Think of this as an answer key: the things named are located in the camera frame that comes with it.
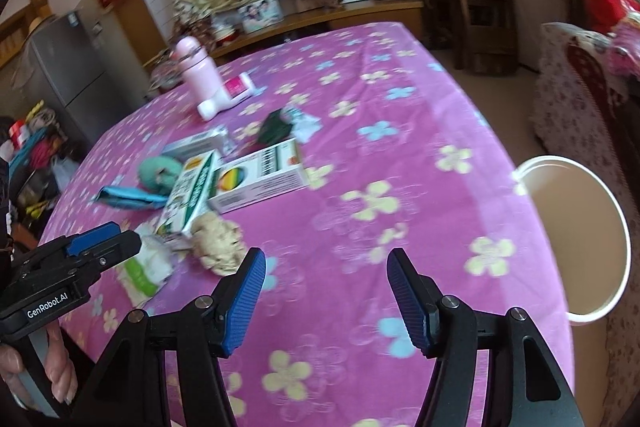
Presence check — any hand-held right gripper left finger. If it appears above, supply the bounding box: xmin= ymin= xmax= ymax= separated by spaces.
xmin=75 ymin=247 xmax=267 ymax=427

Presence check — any pile of bags and clutter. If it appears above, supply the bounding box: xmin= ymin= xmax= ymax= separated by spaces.
xmin=0 ymin=104 xmax=81 ymax=218

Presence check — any framed photo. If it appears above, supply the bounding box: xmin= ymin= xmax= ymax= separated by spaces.
xmin=237 ymin=0 xmax=281 ymax=32

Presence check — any white and green tissue packet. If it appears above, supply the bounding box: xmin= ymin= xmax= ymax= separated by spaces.
xmin=117 ymin=232 xmax=176 ymax=303

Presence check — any crumpled beige tissue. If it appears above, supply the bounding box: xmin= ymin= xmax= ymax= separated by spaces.
xmin=191 ymin=213 xmax=247 ymax=277

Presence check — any pink floral tablecloth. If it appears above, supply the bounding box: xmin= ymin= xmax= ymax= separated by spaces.
xmin=39 ymin=22 xmax=573 ymax=427

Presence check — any blue foil packet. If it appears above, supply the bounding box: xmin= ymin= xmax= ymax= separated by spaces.
xmin=91 ymin=186 xmax=168 ymax=210

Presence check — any floral covered sofa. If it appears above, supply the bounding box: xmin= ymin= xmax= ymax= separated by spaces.
xmin=530 ymin=22 xmax=640 ymax=427

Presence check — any white box with rainbow ball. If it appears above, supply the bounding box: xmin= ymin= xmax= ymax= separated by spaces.
xmin=207 ymin=138 xmax=311 ymax=214

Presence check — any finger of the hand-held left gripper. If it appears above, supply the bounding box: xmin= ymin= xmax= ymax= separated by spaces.
xmin=85 ymin=229 xmax=142 ymax=270
xmin=65 ymin=222 xmax=122 ymax=258

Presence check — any crumpled white and green wrapper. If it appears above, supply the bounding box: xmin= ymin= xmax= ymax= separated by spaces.
xmin=282 ymin=106 xmax=322 ymax=144

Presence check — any green plush toy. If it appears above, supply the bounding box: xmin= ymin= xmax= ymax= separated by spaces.
xmin=137 ymin=155 xmax=183 ymax=195

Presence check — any green and white long box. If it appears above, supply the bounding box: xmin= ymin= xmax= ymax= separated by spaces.
xmin=155 ymin=149 xmax=223 ymax=240

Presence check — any white round bin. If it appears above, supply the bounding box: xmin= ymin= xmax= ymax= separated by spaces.
xmin=512 ymin=155 xmax=630 ymax=323

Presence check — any white bottle with pink label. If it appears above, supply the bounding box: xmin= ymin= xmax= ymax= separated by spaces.
xmin=196 ymin=74 xmax=254 ymax=122

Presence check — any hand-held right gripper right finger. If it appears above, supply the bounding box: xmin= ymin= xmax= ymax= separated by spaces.
xmin=386 ymin=248 xmax=583 ymax=427

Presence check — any wooden cabinet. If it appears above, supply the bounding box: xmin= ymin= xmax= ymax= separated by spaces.
xmin=145 ymin=0 xmax=426 ymax=68

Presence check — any clear plastic bag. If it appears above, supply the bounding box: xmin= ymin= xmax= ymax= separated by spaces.
xmin=150 ymin=52 xmax=187 ymax=94

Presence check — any person's left hand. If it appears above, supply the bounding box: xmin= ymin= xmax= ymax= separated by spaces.
xmin=0 ymin=327 xmax=79 ymax=411

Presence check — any dark green packet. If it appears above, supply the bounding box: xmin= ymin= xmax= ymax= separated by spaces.
xmin=255 ymin=109 xmax=296 ymax=152

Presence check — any grey and white medicine box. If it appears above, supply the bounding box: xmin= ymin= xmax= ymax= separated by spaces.
xmin=161 ymin=128 xmax=236 ymax=160

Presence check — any grey refrigerator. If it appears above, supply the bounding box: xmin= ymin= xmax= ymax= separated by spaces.
xmin=22 ymin=9 xmax=146 ymax=148

